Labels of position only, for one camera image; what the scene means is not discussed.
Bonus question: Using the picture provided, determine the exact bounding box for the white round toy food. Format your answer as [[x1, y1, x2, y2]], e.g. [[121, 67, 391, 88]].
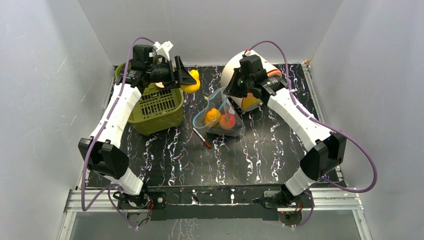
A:
[[155, 82, 165, 89]]

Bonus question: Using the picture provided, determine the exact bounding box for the yellow toy lemon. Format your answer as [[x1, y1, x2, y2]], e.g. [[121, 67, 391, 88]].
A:
[[181, 69, 201, 94]]

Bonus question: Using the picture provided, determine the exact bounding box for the red white marker pen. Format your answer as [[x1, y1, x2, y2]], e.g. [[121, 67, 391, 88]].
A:
[[192, 127, 212, 149]]

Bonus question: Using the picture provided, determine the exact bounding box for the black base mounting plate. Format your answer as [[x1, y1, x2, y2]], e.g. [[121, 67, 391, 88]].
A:
[[145, 185, 302, 222]]

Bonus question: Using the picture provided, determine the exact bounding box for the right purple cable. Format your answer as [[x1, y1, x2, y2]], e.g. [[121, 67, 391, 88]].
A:
[[244, 40, 379, 194]]

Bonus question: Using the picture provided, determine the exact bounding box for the olive green plastic basket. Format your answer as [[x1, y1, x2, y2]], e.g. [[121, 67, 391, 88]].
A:
[[109, 61, 184, 136]]

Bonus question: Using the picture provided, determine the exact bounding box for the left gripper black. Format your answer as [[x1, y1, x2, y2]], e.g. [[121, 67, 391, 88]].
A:
[[147, 57, 196, 90]]

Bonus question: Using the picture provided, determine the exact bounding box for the small orange toy fruit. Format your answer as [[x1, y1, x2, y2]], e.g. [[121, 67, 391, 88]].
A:
[[203, 108, 222, 128]]

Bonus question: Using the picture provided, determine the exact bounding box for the white orange cylindrical appliance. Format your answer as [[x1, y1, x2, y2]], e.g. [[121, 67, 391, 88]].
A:
[[220, 50, 283, 112]]

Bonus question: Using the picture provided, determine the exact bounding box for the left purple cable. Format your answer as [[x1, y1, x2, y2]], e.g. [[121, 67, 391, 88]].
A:
[[80, 36, 158, 230]]

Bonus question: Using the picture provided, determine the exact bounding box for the clear zip top bag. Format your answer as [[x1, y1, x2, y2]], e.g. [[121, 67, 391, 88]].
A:
[[192, 87, 246, 137]]

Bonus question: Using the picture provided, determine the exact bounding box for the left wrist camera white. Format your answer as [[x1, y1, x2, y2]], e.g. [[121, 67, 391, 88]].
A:
[[149, 41, 174, 63]]

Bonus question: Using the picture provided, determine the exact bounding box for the purple cable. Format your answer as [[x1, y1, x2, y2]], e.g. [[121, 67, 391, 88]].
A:
[[244, 40, 379, 194], [80, 36, 158, 230]]

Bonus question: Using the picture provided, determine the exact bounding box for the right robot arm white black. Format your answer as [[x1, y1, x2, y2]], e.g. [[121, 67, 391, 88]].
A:
[[220, 52, 347, 209]]

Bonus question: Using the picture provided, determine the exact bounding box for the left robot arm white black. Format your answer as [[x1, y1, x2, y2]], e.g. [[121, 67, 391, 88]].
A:
[[78, 41, 196, 208]]

